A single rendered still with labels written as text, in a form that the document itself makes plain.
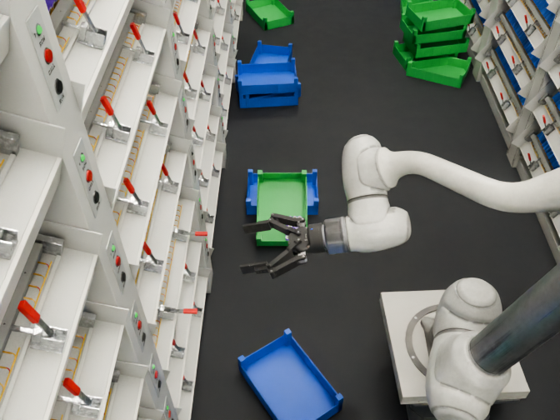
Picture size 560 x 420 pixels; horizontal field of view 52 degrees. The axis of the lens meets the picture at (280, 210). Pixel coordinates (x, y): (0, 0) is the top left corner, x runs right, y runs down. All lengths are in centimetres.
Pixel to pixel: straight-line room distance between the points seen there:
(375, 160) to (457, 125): 161
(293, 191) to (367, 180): 100
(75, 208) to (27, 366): 22
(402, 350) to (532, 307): 59
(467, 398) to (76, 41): 112
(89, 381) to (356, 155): 80
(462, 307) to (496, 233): 95
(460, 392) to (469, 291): 27
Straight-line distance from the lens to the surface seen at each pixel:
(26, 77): 73
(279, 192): 237
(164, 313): 150
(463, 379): 144
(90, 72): 94
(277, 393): 193
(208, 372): 198
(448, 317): 158
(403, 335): 178
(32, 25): 73
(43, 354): 82
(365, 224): 139
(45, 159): 78
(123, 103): 118
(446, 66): 341
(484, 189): 130
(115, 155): 107
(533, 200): 127
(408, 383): 171
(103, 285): 98
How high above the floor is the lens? 173
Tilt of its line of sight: 46 degrees down
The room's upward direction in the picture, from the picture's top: 1 degrees counter-clockwise
